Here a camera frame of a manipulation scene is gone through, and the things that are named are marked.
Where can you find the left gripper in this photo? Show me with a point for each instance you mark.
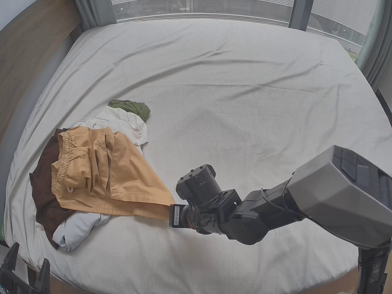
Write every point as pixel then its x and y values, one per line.
pixel 12 283

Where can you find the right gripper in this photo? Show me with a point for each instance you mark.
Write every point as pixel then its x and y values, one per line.
pixel 196 220

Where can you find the tan shorts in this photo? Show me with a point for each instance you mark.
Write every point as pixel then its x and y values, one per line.
pixel 122 170

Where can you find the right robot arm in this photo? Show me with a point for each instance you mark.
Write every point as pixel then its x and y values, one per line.
pixel 330 188

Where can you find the bed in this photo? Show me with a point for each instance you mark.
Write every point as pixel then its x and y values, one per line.
pixel 229 103

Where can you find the pale blue garment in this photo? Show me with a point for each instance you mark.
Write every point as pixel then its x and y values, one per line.
pixel 78 228

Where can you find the brown garment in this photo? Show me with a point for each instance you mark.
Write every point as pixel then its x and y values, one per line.
pixel 44 188

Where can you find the cream garment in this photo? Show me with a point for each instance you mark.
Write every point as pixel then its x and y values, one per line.
pixel 122 124

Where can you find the green garment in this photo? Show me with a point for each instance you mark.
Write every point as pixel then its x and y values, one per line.
pixel 134 107

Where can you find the grey-green curtain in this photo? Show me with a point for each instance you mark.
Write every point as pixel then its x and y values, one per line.
pixel 376 41
pixel 88 1

